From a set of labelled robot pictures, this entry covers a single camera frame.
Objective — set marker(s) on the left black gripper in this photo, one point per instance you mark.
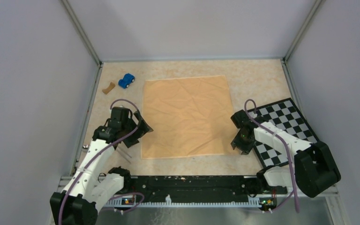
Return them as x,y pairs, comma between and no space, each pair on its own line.
144,128

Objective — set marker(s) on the orange cloth napkin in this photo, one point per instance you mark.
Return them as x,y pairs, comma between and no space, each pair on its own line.
189,117

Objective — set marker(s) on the small brown wooden piece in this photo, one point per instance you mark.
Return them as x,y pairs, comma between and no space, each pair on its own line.
110,87

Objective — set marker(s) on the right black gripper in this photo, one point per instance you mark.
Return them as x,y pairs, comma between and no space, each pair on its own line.
245,149

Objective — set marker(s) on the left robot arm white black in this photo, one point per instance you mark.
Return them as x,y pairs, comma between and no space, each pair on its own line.
90,174

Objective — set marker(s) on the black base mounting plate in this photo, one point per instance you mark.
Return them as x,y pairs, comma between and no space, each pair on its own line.
198,189

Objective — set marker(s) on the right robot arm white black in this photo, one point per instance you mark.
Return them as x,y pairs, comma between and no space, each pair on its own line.
312,168

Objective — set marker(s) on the blue toy car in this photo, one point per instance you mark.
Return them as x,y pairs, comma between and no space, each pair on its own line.
126,80

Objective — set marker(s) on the black white checkerboard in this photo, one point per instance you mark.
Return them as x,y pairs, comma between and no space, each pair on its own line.
285,115

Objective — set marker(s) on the aluminium front rail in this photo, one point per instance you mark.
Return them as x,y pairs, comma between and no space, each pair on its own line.
135,199

